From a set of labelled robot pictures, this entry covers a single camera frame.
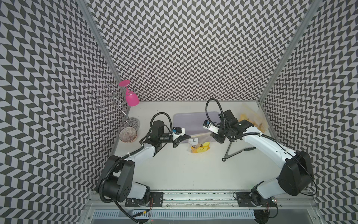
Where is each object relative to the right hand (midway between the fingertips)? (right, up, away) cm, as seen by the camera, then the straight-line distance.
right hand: (214, 134), depth 83 cm
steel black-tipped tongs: (+9, -14, +4) cm, 17 cm away
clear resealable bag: (+30, +11, +8) cm, 33 cm away
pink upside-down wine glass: (-54, +23, +11) cm, 60 cm away
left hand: (-16, 0, -4) cm, 16 cm away
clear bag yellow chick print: (-9, -6, -1) cm, 11 cm away
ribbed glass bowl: (-58, -2, +12) cm, 59 cm away
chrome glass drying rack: (-72, +26, +22) cm, 79 cm away
